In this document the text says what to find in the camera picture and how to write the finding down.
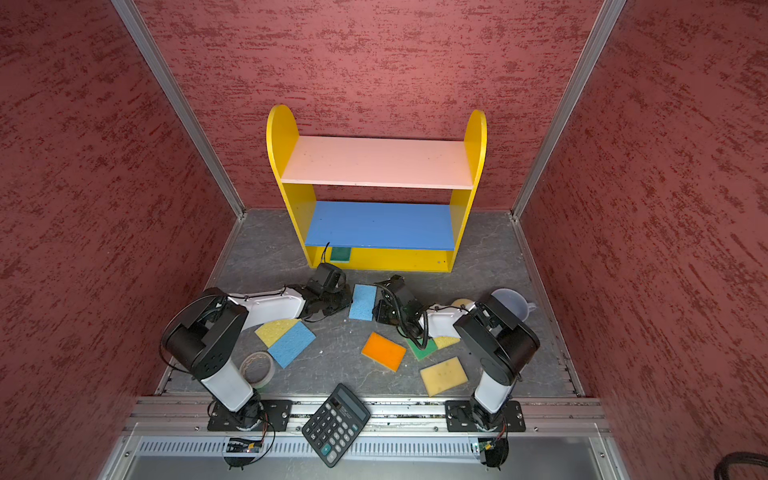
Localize blue sponge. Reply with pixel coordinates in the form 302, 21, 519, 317
349, 284, 377, 321
268, 323, 316, 369

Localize dark green scrub sponge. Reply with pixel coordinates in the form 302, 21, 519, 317
330, 247, 351, 263

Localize bright green sponge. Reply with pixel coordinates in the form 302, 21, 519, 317
406, 338, 438, 361

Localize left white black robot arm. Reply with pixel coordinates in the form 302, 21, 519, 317
159, 263, 352, 431

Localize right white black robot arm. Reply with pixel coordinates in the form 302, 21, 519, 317
372, 275, 541, 431

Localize yellow shelf pink blue boards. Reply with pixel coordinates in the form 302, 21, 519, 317
266, 105, 488, 273

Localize orange sponge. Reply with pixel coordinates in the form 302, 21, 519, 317
361, 333, 406, 372

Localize clear tape roll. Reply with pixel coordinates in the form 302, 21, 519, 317
239, 351, 276, 389

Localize black calculator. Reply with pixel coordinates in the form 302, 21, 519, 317
301, 383, 371, 468

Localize grey plastic cup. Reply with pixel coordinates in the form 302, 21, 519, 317
491, 288, 538, 322

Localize aluminium front rail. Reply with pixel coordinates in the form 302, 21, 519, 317
95, 395, 631, 480

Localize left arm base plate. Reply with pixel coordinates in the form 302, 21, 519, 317
207, 399, 293, 434

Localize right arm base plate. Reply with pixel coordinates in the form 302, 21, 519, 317
444, 399, 526, 433

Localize left circuit board with wires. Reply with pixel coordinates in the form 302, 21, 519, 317
223, 438, 264, 469

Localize circuit board with wires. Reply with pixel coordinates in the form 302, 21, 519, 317
477, 438, 509, 469
223, 438, 264, 469

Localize right circuit board with wires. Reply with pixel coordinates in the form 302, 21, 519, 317
477, 438, 509, 469

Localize left aluminium corner post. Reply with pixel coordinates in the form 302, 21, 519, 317
111, 0, 247, 220

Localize aluminium corner post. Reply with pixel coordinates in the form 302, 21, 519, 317
511, 0, 626, 223
111, 0, 247, 220

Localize right aluminium corner post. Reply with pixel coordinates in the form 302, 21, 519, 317
511, 0, 626, 223

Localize black cable bottom right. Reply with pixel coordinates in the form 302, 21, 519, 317
713, 451, 768, 480

